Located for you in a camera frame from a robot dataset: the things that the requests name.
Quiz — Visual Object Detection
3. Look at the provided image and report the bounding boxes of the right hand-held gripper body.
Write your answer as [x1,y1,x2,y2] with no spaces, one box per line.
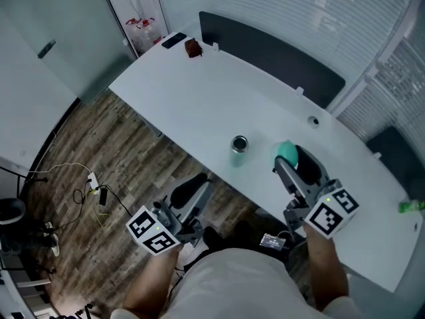
[282,177,360,239]

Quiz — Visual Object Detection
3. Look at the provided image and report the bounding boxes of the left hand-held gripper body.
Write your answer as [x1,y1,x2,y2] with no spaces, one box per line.
[126,200,205,257]

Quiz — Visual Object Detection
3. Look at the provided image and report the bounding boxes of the teal round disc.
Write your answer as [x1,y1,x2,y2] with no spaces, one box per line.
[272,140,301,168]

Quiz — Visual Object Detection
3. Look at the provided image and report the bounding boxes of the person's right forearm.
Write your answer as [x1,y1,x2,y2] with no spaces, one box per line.
[303,224,349,312]

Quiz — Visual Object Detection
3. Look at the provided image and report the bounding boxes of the person's left forearm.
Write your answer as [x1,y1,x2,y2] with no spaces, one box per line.
[122,243,185,315]

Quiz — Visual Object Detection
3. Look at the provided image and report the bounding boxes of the person's left leg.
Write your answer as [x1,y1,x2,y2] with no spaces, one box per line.
[201,226,233,255]

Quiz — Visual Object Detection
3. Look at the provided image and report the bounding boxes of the person's leg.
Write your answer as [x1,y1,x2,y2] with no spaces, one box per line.
[232,220,263,245]
[201,226,233,255]

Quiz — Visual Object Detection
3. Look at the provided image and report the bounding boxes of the person's right leg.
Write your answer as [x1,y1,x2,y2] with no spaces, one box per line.
[232,220,263,245]

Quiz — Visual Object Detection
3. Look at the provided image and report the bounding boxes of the black device with screen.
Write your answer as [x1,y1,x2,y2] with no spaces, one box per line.
[259,233,287,251]

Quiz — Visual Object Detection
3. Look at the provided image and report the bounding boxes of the white desk leg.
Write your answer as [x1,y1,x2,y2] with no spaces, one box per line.
[137,110,164,138]

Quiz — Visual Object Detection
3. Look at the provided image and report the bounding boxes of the white power strip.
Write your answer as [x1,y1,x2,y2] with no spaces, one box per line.
[87,173,100,195]

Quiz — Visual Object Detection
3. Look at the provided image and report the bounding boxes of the green plastic bottle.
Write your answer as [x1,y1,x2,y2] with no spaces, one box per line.
[398,200,425,214]

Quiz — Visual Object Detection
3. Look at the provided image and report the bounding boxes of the dark grey desk divider panel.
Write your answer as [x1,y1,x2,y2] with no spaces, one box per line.
[198,11,346,110]
[365,126,425,192]

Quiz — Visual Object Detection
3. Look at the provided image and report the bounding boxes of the person's white shirt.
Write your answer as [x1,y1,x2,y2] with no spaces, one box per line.
[111,247,366,319]

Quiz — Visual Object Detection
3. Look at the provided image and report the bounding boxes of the white window blinds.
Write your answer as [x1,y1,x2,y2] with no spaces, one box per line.
[155,0,416,79]
[335,38,425,142]

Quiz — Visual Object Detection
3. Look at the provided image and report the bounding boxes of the black office chair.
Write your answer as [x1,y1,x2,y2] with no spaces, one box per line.
[49,302,96,319]

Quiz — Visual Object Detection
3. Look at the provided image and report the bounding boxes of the grey round studio lamp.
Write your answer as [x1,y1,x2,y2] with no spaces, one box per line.
[0,197,27,225]

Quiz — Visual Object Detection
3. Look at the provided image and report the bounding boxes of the black light stand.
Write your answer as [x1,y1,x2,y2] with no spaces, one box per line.
[0,166,49,184]

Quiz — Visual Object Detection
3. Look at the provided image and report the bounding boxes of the dark red wallet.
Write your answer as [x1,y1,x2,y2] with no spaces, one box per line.
[184,37,203,58]

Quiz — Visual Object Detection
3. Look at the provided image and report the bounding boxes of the black smartphone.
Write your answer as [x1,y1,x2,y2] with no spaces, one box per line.
[161,32,187,49]

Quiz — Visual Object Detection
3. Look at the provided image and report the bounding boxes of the clear jug red cap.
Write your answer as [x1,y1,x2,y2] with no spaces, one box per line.
[125,17,143,54]
[137,17,157,46]

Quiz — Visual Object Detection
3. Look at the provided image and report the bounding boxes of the white water dispenser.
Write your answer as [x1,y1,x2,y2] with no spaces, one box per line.
[135,0,159,23]

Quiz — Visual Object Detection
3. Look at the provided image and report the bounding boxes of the long black cable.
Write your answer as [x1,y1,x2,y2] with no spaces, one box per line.
[106,184,133,217]

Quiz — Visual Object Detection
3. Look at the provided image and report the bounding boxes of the looped black cable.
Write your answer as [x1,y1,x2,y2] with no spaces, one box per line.
[72,187,92,209]

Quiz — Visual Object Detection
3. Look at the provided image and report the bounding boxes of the white cable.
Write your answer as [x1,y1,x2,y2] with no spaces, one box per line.
[28,162,92,175]

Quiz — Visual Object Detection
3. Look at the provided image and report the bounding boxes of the grey door handle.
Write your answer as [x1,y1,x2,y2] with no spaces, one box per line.
[37,39,56,60]

